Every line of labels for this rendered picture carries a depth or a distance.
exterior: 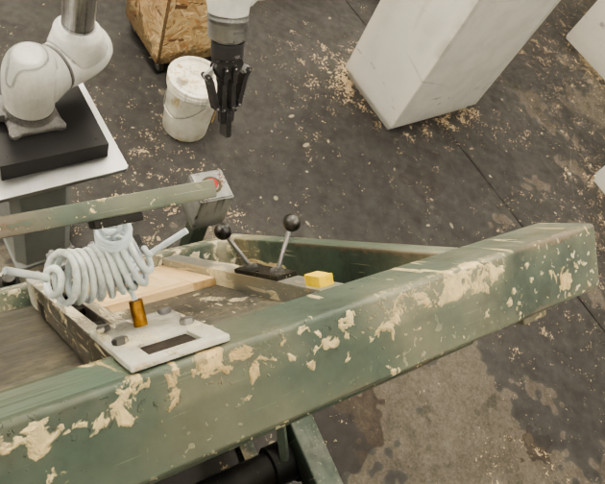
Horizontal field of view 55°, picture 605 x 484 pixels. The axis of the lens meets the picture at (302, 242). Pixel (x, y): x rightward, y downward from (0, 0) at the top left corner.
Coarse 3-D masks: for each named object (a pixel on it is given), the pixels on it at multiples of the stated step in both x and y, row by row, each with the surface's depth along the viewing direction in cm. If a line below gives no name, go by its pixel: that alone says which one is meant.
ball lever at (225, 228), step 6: (216, 228) 122; (222, 228) 121; (228, 228) 122; (216, 234) 122; (222, 234) 121; (228, 234) 122; (228, 240) 124; (234, 246) 124; (240, 252) 125; (246, 258) 126; (246, 264) 126; (252, 264) 126
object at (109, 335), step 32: (96, 224) 57; (128, 224) 63; (32, 288) 145; (64, 288) 128; (128, 288) 66; (64, 320) 102; (96, 320) 97; (128, 320) 70; (160, 320) 68; (192, 320) 63; (96, 352) 80; (128, 352) 57; (160, 352) 55; (192, 352) 55
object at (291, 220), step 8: (288, 216) 117; (296, 216) 117; (288, 224) 116; (296, 224) 116; (288, 232) 117; (288, 240) 117; (280, 256) 117; (280, 264) 116; (272, 272) 116; (280, 272) 116
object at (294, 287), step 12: (168, 264) 170; (180, 264) 161; (192, 264) 152; (204, 264) 149; (216, 264) 145; (228, 264) 142; (216, 276) 139; (228, 276) 133; (240, 276) 127; (300, 276) 114; (240, 288) 128; (252, 288) 123; (264, 288) 118; (276, 288) 113; (288, 288) 109; (300, 288) 105; (312, 288) 101; (324, 288) 100; (288, 300) 110
